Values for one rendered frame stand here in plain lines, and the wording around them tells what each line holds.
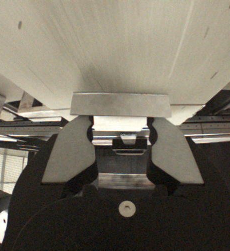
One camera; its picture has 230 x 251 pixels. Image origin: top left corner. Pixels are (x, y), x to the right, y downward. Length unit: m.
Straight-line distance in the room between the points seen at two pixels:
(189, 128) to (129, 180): 0.37
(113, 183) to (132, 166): 0.50
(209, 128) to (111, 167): 0.54
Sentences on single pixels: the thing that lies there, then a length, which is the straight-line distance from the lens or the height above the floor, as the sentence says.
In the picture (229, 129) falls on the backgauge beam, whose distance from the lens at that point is 0.62.
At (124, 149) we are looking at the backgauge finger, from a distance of 0.40.
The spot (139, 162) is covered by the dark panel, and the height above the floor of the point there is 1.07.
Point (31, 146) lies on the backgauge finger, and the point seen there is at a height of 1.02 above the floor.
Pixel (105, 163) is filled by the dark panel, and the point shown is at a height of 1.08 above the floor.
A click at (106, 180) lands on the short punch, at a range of 0.22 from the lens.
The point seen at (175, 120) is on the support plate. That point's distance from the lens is 0.19.
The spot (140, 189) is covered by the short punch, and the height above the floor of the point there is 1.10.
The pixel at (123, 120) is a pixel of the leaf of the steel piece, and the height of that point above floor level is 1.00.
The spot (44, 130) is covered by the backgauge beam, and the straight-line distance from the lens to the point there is 0.61.
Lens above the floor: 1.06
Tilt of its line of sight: 17 degrees down
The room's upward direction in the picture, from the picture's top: 179 degrees counter-clockwise
